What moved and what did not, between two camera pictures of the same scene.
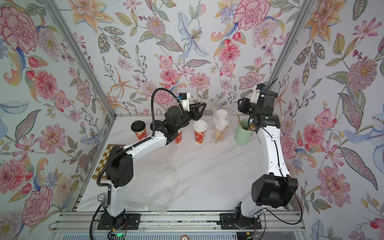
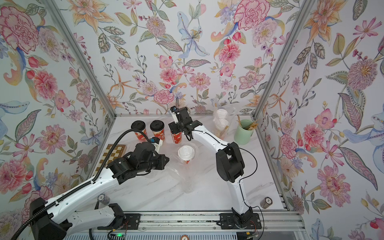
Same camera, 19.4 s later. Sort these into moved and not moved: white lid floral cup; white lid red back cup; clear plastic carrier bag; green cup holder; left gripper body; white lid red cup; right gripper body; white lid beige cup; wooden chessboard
Moved: right gripper body; left gripper body; white lid red back cup
Not moved: white lid red cup; wooden chessboard; white lid floral cup; clear plastic carrier bag; white lid beige cup; green cup holder
